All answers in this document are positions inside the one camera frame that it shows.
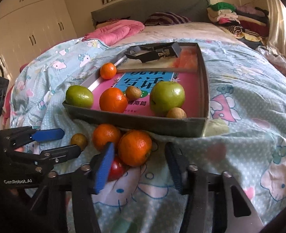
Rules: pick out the oval green fruit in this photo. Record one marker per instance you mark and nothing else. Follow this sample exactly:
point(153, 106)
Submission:
point(79, 96)

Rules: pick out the white plastic bag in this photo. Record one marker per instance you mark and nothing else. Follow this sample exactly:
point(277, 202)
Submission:
point(278, 61)

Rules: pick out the beige bed sheet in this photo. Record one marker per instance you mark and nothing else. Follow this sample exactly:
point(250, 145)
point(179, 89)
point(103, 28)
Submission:
point(189, 31)

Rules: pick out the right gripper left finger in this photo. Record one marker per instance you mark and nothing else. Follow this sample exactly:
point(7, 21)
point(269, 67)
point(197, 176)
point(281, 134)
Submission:
point(89, 180)

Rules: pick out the pink Chinese workbook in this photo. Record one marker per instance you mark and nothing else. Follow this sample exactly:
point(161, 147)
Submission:
point(145, 82)

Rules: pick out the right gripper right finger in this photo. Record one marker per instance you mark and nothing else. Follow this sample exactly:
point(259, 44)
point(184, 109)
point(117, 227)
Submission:
point(191, 181)

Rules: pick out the grey cardboard tray box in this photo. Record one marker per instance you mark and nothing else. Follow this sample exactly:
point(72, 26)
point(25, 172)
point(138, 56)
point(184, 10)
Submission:
point(188, 127)

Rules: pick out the grey green headboard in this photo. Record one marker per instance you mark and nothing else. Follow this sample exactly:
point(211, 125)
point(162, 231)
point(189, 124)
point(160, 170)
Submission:
point(139, 10)

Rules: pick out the cream curtain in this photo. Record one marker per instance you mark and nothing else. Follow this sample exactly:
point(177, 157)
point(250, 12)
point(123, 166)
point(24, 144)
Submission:
point(277, 27)

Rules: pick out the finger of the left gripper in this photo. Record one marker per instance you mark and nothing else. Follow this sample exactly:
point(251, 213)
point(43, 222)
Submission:
point(48, 135)
point(60, 154)

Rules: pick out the orange tangerine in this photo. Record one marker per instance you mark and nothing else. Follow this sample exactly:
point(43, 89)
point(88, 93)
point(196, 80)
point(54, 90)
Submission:
point(103, 134)
point(113, 100)
point(134, 148)

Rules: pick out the light blue kitty blanket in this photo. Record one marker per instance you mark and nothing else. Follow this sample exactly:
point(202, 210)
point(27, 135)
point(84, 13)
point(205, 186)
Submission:
point(246, 134)

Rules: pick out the pink quilt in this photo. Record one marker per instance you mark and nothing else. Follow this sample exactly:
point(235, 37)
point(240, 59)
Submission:
point(115, 32)

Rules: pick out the small orange in tray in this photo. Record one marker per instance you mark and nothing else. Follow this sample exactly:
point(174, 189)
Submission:
point(108, 71)

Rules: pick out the red cherry tomato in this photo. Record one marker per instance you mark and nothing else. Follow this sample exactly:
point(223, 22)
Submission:
point(118, 168)

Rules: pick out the brown longan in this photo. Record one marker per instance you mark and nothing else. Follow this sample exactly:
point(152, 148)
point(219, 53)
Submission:
point(133, 93)
point(177, 113)
point(80, 140)

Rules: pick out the pile of folded clothes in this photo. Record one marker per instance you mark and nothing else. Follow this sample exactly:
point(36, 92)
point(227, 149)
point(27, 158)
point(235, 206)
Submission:
point(247, 24)

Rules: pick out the round green apple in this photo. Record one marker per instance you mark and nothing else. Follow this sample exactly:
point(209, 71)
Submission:
point(166, 95)

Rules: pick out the black plastic gripper part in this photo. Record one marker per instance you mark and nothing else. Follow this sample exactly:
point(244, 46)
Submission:
point(153, 52)

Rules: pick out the white wardrobe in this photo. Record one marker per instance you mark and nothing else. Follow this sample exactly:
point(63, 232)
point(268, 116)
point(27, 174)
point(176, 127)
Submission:
point(29, 28)

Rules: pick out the orange cover book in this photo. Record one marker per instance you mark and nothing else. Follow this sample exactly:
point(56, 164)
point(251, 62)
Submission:
point(186, 62)

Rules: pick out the striped purple pillow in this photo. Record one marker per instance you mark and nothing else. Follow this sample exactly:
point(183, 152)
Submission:
point(165, 19)

